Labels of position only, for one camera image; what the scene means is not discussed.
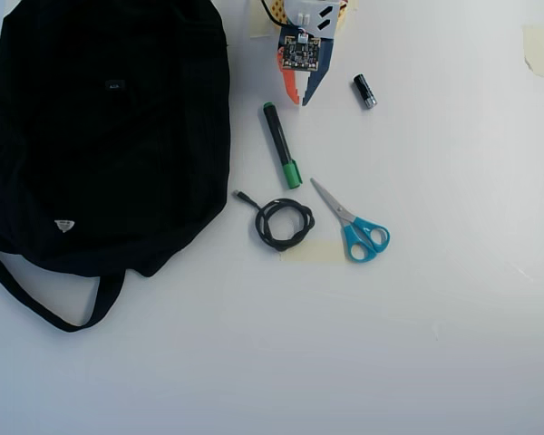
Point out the beige masking tape strip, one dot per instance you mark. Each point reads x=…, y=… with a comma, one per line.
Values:
x=535, y=50
x=319, y=252
x=258, y=22

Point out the small black flashlight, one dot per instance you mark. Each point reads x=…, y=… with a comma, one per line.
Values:
x=365, y=92

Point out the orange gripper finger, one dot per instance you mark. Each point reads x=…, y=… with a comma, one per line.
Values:
x=291, y=86

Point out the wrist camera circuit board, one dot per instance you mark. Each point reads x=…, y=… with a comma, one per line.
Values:
x=299, y=52

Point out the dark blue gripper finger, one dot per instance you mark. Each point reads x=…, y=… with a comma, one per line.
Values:
x=315, y=81

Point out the black fabric bag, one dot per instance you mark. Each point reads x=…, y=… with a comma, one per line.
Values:
x=95, y=158

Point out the black marker with green cap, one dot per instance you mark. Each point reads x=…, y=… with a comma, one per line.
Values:
x=276, y=136

